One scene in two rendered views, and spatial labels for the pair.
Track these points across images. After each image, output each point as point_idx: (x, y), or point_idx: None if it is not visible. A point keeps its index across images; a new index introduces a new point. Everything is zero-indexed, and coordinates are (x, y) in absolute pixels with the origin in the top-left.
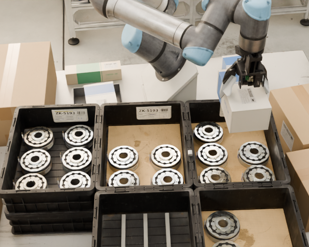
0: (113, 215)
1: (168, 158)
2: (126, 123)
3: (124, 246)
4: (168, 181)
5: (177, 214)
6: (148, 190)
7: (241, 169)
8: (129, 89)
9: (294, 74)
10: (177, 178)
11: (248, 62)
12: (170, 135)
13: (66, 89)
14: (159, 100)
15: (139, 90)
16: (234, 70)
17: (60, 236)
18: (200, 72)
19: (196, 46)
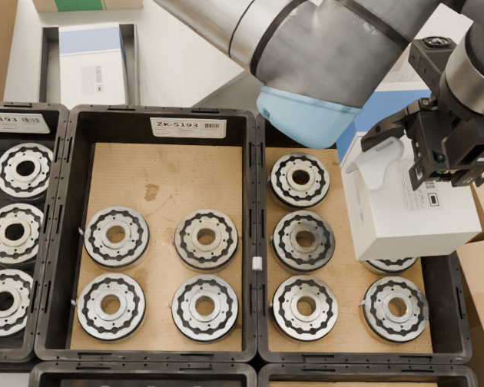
0: (84, 383)
1: (212, 247)
2: (133, 140)
3: None
4: (208, 300)
5: (219, 386)
6: (155, 367)
7: (358, 273)
8: (156, 31)
9: (463, 21)
10: (227, 300)
11: (469, 144)
12: (221, 174)
13: (34, 22)
14: (206, 80)
15: (173, 37)
16: (402, 129)
17: None
18: None
19: (309, 97)
